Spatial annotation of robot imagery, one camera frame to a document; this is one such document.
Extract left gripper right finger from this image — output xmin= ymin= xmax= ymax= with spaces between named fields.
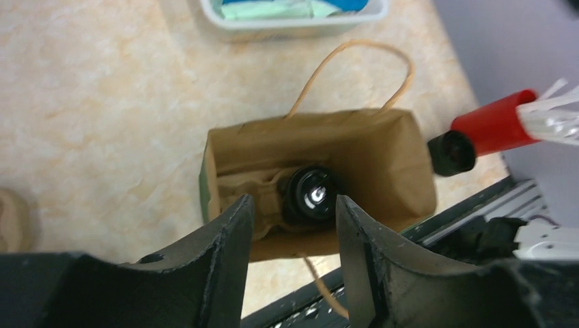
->
xmin=336 ymin=195 xmax=578 ymax=327

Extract dark coffee cup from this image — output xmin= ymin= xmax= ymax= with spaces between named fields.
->
xmin=277 ymin=165 xmax=343 ymax=226

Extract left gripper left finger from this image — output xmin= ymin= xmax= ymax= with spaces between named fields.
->
xmin=1 ymin=195 xmax=254 ymax=327

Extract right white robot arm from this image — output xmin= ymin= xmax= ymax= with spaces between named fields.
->
xmin=437 ymin=215 xmax=578 ymax=264

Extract light green cloth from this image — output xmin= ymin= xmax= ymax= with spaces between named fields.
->
xmin=220 ymin=0 xmax=343 ymax=21

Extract blue cloth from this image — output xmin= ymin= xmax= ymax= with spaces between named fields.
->
xmin=327 ymin=0 xmax=369 ymax=12

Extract green brown paper bag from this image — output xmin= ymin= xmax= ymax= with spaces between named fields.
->
xmin=199 ymin=40 xmax=439 ymax=320

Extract white plastic basket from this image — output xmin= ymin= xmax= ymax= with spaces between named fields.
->
xmin=193 ymin=1 xmax=390 ymax=42

